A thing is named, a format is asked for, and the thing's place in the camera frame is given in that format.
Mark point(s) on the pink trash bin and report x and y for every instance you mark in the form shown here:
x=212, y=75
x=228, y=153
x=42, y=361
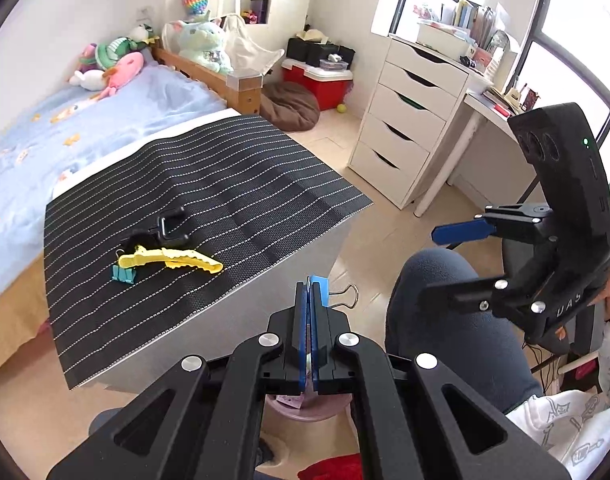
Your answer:
x=327, y=410

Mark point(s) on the green striped plush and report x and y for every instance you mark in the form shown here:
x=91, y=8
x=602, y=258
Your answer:
x=115, y=50

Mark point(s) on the person's left leg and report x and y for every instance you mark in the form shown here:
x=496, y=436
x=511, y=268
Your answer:
x=100, y=420

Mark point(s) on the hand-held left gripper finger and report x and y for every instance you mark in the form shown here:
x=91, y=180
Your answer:
x=313, y=350
x=303, y=340

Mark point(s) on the red cloth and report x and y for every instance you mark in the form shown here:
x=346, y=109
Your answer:
x=330, y=467

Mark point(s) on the clear plastic corner guard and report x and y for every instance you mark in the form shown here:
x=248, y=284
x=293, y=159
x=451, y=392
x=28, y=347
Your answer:
x=244, y=80

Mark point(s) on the wooden bed frame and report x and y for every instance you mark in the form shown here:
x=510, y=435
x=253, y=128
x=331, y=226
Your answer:
x=245, y=97

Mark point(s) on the green binder clip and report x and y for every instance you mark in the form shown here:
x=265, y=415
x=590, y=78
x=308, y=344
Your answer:
x=125, y=274

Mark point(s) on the black clamp tool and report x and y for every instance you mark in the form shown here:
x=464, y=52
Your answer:
x=167, y=225

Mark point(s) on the large teal unicorn plush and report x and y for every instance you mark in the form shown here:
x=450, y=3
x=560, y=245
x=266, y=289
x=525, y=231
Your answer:
x=202, y=42

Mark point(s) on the white storage box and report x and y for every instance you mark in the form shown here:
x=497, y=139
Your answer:
x=442, y=40

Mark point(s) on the black storage boxes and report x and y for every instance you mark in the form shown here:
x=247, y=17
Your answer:
x=310, y=52

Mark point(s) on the person's leg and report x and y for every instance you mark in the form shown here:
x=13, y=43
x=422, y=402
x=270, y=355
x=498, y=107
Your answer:
x=100, y=420
x=460, y=340

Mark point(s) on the clear lidded container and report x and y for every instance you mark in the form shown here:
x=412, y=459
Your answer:
x=333, y=63

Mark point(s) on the purple pink plush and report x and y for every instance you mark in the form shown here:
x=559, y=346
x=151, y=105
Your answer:
x=88, y=57

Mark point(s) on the black striped table mat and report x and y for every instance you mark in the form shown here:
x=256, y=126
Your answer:
x=210, y=185

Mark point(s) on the white drawer cabinet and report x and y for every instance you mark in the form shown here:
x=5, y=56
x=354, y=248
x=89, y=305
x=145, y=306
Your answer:
x=410, y=110

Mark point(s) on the light blue blanket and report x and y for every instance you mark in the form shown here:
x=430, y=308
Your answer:
x=85, y=125

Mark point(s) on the red pen case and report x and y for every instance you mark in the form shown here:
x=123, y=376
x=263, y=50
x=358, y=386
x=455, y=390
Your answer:
x=500, y=109

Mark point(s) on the white green duck plush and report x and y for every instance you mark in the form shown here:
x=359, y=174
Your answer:
x=141, y=35

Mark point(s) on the person's right leg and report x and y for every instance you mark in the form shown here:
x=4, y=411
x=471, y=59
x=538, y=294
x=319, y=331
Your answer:
x=460, y=340

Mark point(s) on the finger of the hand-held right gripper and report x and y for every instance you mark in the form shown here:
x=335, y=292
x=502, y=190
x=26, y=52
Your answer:
x=460, y=292
x=460, y=232

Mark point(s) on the beige hat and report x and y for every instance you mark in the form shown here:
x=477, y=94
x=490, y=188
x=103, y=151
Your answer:
x=312, y=36

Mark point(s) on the small toys in niche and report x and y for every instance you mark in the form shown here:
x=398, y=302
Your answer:
x=257, y=12

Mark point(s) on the white table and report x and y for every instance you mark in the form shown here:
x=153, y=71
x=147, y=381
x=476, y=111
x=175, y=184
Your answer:
x=235, y=340

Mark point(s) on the person's white shirt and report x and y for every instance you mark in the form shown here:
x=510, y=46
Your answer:
x=575, y=425

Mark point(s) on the white seal plush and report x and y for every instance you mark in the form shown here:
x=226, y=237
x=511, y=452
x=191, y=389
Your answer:
x=87, y=79

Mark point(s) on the pink fish plush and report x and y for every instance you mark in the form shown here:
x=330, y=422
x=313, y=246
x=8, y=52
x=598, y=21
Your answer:
x=125, y=67

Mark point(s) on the white desk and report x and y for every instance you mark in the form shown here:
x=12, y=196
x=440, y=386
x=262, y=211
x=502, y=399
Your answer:
x=490, y=130

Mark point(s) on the red cooler box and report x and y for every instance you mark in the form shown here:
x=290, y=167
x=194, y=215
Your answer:
x=320, y=87

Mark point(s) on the blue binder clip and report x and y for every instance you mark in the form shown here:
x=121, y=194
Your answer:
x=321, y=290

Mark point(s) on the row of books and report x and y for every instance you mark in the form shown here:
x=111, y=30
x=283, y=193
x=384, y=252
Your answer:
x=477, y=17

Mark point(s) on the yellow hair clip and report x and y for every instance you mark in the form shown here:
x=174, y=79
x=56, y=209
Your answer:
x=170, y=259

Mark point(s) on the brown floor cushion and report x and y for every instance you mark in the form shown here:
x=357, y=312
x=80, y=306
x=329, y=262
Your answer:
x=290, y=107

